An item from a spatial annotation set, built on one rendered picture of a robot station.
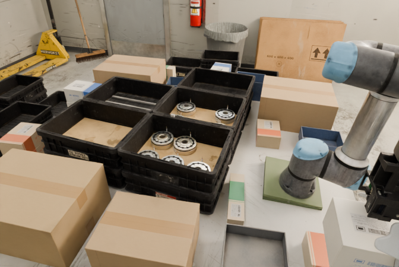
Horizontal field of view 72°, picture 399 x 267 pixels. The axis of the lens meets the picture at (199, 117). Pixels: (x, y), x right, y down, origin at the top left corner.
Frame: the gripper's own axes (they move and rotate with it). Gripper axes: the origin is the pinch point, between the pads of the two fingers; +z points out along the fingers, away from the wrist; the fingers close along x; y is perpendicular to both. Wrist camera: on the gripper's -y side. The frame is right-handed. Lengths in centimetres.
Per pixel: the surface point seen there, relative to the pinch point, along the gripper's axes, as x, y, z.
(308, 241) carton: -19.8, 6.2, 33.3
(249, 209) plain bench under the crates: -34, 26, 41
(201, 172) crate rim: -27, 45, 18
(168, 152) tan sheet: -46, 64, 28
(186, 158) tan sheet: -43, 55, 28
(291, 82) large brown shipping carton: -119, 10, 21
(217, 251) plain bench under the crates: -13, 35, 41
